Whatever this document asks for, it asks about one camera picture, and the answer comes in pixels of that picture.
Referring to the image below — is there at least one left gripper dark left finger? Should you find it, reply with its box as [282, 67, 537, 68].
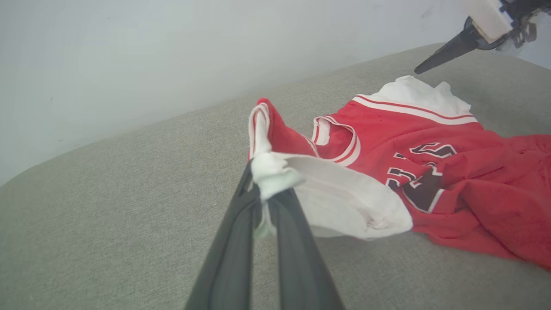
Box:
[184, 161, 263, 310]

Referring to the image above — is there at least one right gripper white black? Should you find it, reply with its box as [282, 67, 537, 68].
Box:
[414, 0, 551, 75]

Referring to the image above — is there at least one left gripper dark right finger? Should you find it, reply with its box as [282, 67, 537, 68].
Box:
[267, 187, 346, 310]

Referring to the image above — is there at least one red basketball jersey white trim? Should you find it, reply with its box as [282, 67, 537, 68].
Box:
[248, 75, 551, 273]

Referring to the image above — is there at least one grey fabric sofa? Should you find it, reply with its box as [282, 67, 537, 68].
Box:
[0, 42, 551, 310]

